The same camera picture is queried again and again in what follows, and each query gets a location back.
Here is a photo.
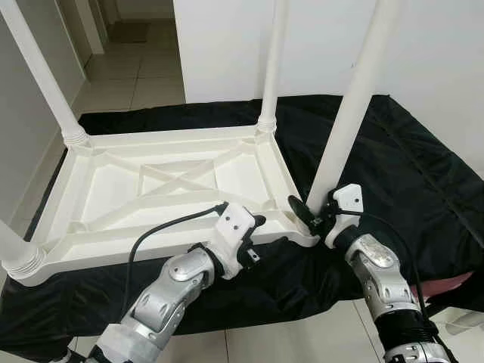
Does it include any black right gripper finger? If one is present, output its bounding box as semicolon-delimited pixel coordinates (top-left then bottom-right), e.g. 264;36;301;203
287;195;315;229

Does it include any white plastic table leg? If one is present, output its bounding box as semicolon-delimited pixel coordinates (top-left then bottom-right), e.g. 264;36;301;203
306;0;402;213
257;0;290;133
0;219;46;277
0;0;90;148

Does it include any white plastic children table top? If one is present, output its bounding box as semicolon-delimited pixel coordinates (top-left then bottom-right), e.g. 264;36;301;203
4;125;322;287

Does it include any black fabric table cloth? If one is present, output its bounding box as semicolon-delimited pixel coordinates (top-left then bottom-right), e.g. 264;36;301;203
0;95;484;360

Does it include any pink round stool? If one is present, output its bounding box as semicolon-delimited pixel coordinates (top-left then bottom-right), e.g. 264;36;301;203
423;274;484;299

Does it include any white round floor fan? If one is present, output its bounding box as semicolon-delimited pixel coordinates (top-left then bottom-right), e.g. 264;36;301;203
442;309;484;340

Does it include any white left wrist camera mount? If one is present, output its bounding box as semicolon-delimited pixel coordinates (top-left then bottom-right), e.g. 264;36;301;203
208;203;258;277

